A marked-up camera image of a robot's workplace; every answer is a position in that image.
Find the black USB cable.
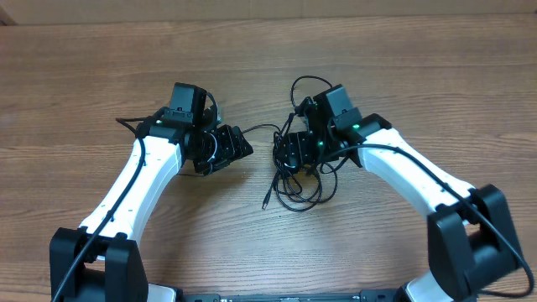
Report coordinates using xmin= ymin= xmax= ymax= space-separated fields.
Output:
xmin=261 ymin=112 xmax=339 ymax=213

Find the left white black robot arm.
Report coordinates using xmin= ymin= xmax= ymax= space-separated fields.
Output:
xmin=50 ymin=83 xmax=253 ymax=302

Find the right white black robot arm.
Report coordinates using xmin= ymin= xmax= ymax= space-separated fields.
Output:
xmin=273 ymin=85 xmax=530 ymax=301

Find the cardboard backdrop panel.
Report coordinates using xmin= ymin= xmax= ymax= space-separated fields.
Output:
xmin=1 ymin=0 xmax=536 ymax=25

